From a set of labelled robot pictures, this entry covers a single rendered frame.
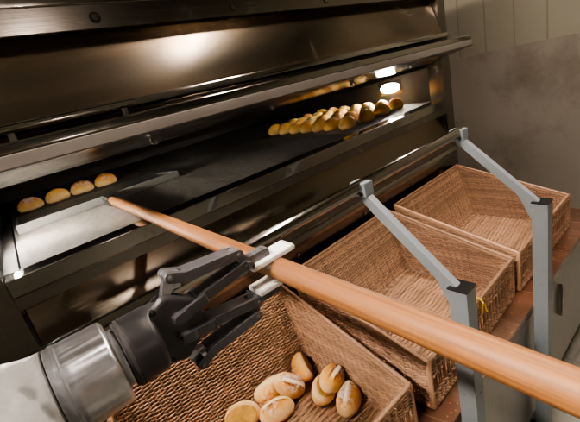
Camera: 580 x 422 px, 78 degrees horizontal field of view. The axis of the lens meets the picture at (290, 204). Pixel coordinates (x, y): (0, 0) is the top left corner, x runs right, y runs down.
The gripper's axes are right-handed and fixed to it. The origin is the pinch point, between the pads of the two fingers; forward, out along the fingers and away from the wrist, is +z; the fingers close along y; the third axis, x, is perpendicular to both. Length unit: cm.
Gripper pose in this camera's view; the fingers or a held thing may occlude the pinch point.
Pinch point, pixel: (272, 267)
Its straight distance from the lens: 49.1
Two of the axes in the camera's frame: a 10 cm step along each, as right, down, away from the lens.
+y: 2.3, 9.2, 3.1
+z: 7.5, -3.7, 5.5
